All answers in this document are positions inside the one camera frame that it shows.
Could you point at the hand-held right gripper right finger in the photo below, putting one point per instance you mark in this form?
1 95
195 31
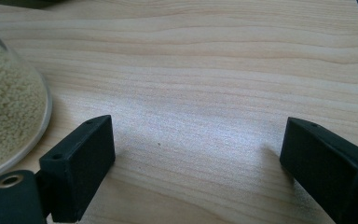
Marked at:
329 168

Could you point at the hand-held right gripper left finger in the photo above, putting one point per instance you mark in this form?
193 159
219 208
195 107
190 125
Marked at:
77 168

